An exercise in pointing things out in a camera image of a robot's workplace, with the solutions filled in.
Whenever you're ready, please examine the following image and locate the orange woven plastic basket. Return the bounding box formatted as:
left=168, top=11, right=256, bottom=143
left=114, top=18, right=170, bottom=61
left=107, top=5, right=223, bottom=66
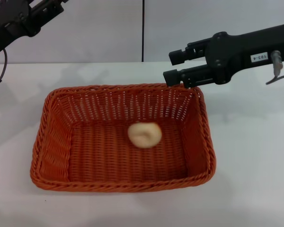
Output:
left=29, top=82, right=216, bottom=193

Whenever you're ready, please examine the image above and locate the black wall panel seam strip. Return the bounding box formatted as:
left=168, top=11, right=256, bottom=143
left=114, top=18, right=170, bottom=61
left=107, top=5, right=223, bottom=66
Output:
left=141, top=0, right=145, bottom=62

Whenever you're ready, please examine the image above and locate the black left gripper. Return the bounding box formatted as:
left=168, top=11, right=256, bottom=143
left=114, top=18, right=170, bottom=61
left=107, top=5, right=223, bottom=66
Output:
left=0, top=0, right=68, bottom=60

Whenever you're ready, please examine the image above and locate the pale round bread bun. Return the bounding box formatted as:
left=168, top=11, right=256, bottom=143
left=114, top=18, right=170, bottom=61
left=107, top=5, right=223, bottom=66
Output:
left=127, top=121, right=162, bottom=149

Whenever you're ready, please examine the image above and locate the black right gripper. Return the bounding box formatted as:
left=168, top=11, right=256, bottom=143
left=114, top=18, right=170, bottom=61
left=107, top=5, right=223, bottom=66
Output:
left=162, top=23, right=284, bottom=89

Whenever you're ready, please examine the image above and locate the grey cable with metal plug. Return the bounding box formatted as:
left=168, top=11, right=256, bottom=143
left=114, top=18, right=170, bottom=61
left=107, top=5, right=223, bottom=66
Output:
left=266, top=50, right=284, bottom=85

